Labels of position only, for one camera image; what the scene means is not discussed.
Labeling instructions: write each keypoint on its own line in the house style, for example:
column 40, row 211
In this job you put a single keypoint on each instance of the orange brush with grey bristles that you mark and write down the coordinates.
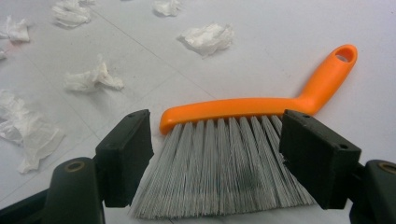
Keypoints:
column 236, row 107

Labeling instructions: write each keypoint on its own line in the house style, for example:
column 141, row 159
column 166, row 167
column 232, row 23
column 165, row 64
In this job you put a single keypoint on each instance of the group of white tissues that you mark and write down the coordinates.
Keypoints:
column 207, row 39

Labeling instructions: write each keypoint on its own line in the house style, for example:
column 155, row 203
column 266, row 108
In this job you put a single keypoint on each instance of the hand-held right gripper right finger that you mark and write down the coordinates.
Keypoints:
column 317, row 155

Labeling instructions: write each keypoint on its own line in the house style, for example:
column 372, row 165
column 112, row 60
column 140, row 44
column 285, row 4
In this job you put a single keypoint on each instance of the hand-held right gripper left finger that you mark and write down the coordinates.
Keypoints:
column 124, row 158

